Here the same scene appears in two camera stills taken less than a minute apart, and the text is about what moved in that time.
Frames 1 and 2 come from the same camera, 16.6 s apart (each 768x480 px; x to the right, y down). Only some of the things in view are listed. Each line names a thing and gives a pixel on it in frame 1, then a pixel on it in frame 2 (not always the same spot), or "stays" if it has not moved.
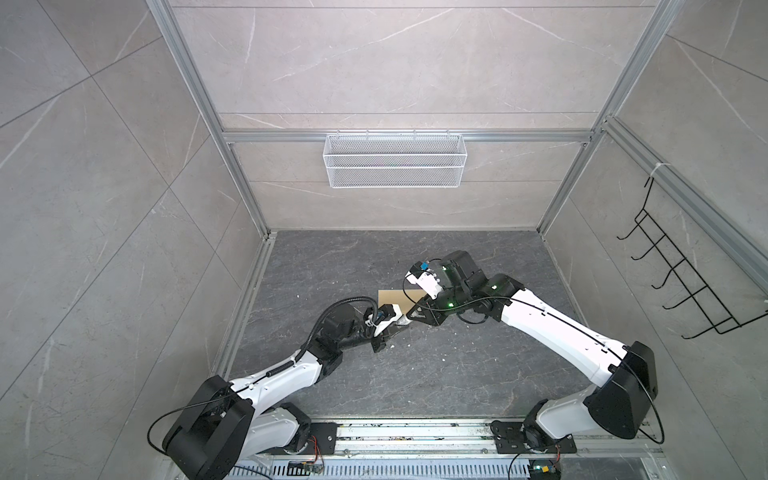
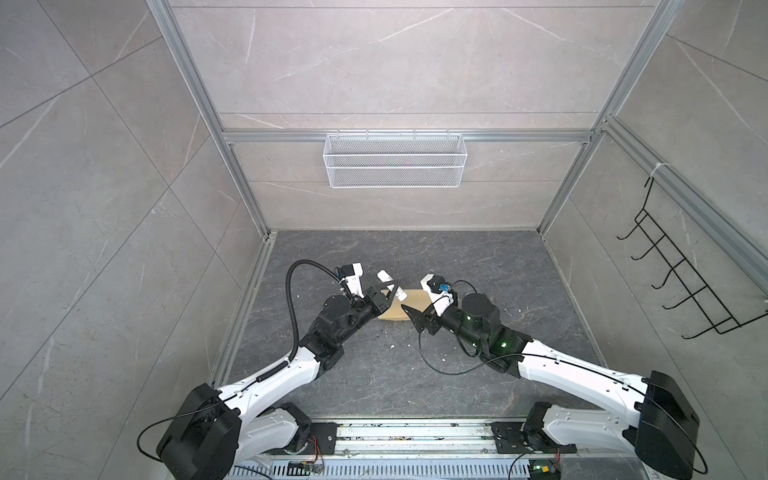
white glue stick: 404,320 to 384,276
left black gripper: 381,341 to 376,301
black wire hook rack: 719,317 stays
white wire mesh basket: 395,161 stays
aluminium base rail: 451,440 stays
